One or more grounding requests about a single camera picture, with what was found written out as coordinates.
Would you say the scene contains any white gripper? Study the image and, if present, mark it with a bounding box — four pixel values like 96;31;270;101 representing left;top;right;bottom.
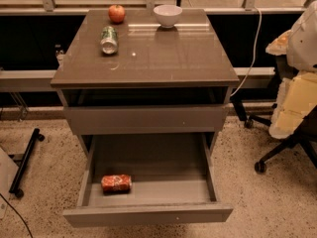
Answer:
265;30;317;139

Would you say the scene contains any red coke can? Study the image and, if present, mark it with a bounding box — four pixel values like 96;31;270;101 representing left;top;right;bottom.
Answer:
101;175;132;192

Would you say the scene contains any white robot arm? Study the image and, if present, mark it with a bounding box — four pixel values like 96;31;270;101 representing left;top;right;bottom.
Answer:
265;1;317;139

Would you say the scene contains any open grey middle drawer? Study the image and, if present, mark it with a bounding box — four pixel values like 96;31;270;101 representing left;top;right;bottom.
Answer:
63;133;233;227

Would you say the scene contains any closed grey top drawer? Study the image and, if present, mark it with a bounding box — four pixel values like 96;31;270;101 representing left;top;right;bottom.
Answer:
63;105;228;135

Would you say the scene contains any grey drawer cabinet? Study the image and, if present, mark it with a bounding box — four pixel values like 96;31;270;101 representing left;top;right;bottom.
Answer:
50;8;241;157

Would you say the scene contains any green soda can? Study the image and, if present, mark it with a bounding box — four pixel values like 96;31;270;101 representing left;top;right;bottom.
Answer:
100;26;118;55

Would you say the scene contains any black office chair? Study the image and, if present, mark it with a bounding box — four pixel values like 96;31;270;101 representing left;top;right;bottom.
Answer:
231;56;317;174

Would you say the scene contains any white bowl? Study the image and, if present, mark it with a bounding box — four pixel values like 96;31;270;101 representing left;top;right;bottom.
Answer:
154;5;182;28

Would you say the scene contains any red apple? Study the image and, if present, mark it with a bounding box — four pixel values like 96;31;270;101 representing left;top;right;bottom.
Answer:
108;5;126;24

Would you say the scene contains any black wheeled stand leg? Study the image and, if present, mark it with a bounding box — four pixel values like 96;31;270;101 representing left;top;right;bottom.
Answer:
9;128;45;198

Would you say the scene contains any black floor cable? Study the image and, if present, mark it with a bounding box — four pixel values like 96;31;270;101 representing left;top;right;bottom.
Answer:
0;192;34;238

